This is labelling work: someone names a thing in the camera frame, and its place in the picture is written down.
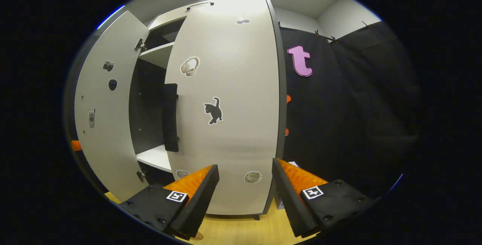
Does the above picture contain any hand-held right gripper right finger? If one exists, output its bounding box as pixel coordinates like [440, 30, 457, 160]
[271, 158, 375, 238]

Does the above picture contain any white cabinet door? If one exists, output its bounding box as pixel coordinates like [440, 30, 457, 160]
[165, 0, 281, 216]
[74, 10, 150, 203]

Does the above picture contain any black backdrop cloth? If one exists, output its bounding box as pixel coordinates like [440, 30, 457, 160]
[279, 21, 421, 200]

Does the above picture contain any white cabinet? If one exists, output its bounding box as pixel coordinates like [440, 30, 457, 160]
[128, 0, 287, 221]

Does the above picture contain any white cabinet door, phone sticker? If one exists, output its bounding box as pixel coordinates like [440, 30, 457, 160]
[74, 10, 150, 203]

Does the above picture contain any black drawer handle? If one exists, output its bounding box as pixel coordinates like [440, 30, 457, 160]
[186, 2, 214, 11]

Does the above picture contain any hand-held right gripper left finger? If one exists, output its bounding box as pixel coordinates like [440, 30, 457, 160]
[120, 164, 220, 240]

